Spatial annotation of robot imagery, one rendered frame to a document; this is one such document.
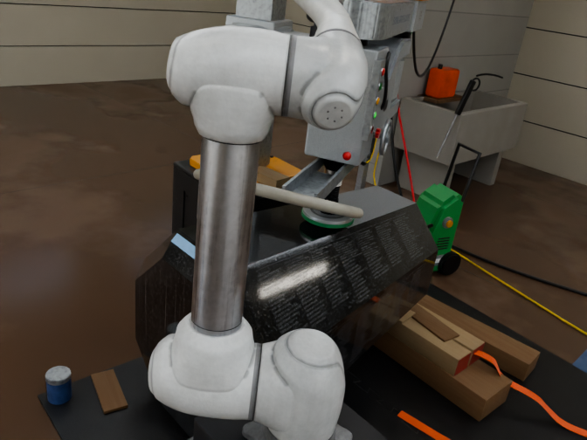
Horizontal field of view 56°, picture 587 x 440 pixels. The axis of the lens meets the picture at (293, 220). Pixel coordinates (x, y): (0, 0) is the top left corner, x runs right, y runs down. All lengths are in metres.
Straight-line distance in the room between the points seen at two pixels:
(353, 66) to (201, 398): 0.67
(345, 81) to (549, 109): 6.15
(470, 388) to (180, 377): 1.88
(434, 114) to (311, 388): 4.08
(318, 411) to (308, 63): 0.65
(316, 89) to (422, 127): 4.23
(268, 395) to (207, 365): 0.13
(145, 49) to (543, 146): 5.62
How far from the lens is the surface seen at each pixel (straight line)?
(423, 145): 5.08
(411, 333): 2.87
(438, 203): 3.76
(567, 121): 6.90
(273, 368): 1.11
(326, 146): 2.08
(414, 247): 2.54
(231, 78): 0.88
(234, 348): 1.08
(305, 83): 0.88
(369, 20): 1.97
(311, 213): 2.22
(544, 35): 6.98
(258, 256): 1.97
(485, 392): 2.80
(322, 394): 1.11
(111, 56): 8.54
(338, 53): 0.91
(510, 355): 3.15
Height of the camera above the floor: 1.81
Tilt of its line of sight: 25 degrees down
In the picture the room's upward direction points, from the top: 7 degrees clockwise
